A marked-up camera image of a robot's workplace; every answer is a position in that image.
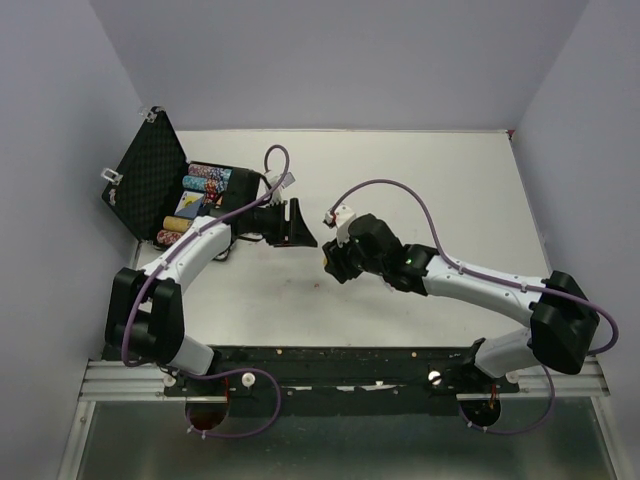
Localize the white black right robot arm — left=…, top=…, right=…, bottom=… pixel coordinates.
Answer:
left=323, top=210, right=599, bottom=392

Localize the blue ace card deck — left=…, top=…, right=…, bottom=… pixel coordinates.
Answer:
left=174, top=191, right=205, bottom=220

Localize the yellow blue chip row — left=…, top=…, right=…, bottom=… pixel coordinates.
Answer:
left=163, top=216, right=193, bottom=233

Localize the top poker chip row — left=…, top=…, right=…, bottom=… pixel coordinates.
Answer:
left=188, top=163, right=233, bottom=183

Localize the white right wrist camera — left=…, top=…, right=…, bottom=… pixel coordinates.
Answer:
left=324, top=203, right=357, bottom=247

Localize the poker chip row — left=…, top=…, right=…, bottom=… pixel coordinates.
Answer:
left=182, top=175, right=230, bottom=195
left=188, top=163, right=233, bottom=183

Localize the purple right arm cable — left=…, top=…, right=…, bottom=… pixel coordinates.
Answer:
left=329, top=178, right=620, bottom=435

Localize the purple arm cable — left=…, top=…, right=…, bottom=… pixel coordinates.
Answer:
left=121, top=144, right=294, bottom=441
left=329, top=178, right=620, bottom=435

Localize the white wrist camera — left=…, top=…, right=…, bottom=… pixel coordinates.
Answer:
left=324, top=203, right=357, bottom=247
left=262, top=171, right=296, bottom=206

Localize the black aluminium base frame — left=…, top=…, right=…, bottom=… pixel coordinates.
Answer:
left=74, top=342, right=614, bottom=419

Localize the red green chip row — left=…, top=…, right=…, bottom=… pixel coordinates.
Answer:
left=156, top=229, right=183, bottom=247

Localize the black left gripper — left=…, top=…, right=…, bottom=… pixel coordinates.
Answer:
left=246, top=198, right=319, bottom=249

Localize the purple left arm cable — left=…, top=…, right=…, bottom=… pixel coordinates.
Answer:
left=121, top=144, right=294, bottom=441

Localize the black poker set case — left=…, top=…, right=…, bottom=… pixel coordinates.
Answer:
left=101, top=106, right=265, bottom=251

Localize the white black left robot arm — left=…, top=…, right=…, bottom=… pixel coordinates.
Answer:
left=105, top=168, right=318, bottom=395

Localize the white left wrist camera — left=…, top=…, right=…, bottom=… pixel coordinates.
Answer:
left=262, top=171, right=296, bottom=206

